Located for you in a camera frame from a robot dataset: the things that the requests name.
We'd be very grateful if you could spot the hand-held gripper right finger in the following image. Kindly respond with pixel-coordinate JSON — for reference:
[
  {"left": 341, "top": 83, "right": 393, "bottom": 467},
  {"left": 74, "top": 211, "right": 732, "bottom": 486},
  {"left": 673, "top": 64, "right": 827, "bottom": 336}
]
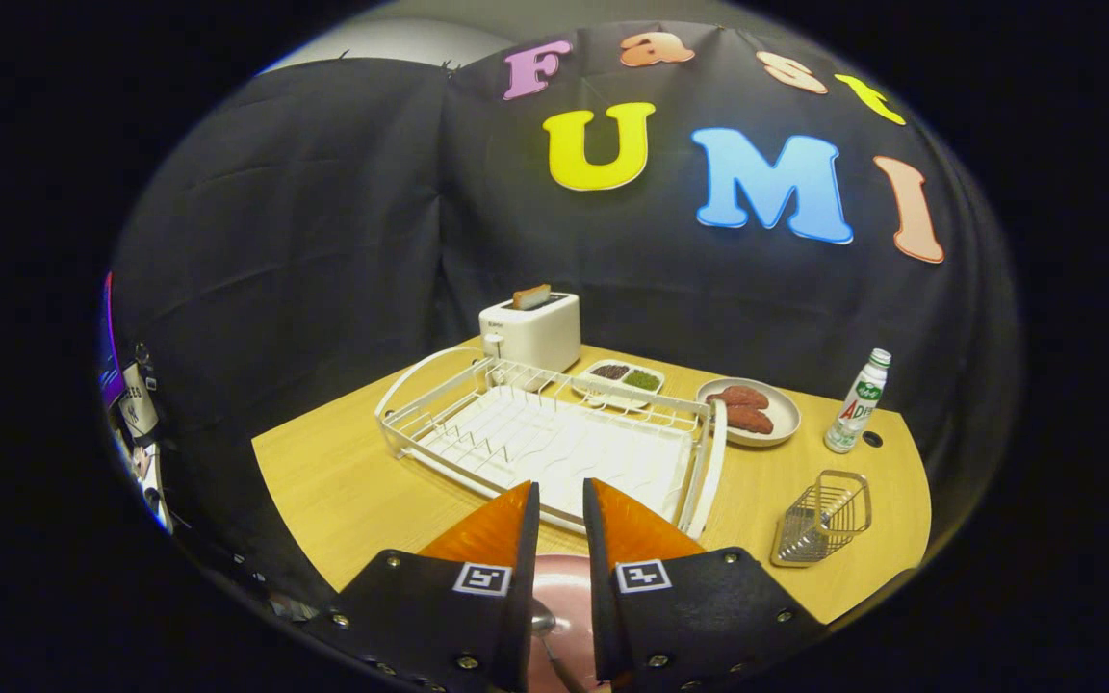
[{"left": 581, "top": 477, "right": 830, "bottom": 693}]

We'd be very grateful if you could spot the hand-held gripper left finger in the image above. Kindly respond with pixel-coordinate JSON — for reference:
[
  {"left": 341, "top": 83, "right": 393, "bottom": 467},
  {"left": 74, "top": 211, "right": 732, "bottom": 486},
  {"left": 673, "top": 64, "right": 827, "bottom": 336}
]
[{"left": 304, "top": 481, "right": 541, "bottom": 693}]

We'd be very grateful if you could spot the pink plate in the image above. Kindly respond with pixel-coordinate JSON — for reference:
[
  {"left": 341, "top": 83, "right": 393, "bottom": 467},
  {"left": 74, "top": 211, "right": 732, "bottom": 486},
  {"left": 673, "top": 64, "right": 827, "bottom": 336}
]
[{"left": 528, "top": 553, "right": 613, "bottom": 693}]

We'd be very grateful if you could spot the white wire dish rack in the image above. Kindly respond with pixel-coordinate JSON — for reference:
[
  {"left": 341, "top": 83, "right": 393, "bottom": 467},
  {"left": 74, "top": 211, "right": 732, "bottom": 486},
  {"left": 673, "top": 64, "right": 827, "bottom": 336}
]
[{"left": 374, "top": 346, "right": 729, "bottom": 540}]

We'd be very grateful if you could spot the metal wire basket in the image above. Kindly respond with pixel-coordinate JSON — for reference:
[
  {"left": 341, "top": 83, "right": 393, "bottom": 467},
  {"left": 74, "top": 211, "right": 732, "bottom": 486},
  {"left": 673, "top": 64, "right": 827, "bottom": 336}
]
[{"left": 770, "top": 470, "right": 873, "bottom": 567}]

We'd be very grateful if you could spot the beige plate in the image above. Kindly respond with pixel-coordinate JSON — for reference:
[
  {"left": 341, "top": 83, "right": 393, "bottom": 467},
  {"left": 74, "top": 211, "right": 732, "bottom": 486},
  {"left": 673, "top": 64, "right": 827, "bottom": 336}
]
[{"left": 696, "top": 377, "right": 802, "bottom": 448}]

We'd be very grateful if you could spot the white drip tray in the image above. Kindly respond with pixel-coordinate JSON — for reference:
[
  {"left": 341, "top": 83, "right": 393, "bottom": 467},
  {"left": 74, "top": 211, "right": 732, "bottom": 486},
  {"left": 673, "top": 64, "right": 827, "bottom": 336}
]
[{"left": 415, "top": 385, "right": 700, "bottom": 530}]

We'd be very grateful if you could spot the white divided bean tray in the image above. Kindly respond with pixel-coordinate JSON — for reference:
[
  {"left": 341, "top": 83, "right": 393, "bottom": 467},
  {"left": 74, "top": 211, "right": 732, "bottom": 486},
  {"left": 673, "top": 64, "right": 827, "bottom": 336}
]
[{"left": 579, "top": 359, "right": 666, "bottom": 403}]

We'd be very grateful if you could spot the white toaster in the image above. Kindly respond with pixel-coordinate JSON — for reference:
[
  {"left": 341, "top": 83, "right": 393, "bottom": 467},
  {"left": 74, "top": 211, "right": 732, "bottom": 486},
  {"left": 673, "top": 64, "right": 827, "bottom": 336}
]
[{"left": 478, "top": 292, "right": 581, "bottom": 374}]

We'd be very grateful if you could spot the white drink bottle green label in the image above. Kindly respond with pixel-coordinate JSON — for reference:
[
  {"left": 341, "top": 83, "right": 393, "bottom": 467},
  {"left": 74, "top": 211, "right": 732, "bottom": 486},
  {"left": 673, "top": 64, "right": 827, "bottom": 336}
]
[{"left": 824, "top": 348, "right": 892, "bottom": 454}]

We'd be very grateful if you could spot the black backdrop cloth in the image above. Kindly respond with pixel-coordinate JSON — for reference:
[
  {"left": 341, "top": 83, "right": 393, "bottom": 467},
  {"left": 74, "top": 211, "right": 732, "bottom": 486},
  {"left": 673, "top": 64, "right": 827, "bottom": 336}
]
[{"left": 107, "top": 19, "right": 1018, "bottom": 617}]

